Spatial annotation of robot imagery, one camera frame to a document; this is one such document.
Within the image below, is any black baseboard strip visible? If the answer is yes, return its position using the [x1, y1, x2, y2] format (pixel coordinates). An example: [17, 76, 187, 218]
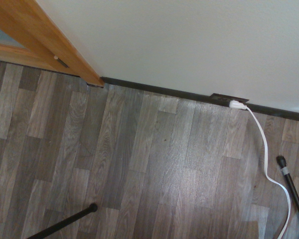
[100, 76, 299, 123]

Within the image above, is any plain black tripod leg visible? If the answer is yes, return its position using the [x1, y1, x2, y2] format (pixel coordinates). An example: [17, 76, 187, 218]
[26, 203, 98, 239]

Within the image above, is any wooden door with glass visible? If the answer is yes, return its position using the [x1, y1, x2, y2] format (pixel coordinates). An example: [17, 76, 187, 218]
[0, 21, 81, 77]

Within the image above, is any black tripod leg with tape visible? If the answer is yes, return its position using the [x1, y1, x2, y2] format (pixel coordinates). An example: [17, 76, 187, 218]
[276, 155, 299, 234]

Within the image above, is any black wall outlet plate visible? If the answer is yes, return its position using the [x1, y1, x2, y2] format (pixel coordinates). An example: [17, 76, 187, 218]
[210, 93, 250, 106]

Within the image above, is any white flat power cable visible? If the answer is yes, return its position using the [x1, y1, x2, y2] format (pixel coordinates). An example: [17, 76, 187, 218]
[228, 100, 292, 239]

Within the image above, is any wooden door frame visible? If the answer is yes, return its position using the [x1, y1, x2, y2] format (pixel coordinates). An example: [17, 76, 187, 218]
[0, 0, 106, 88]

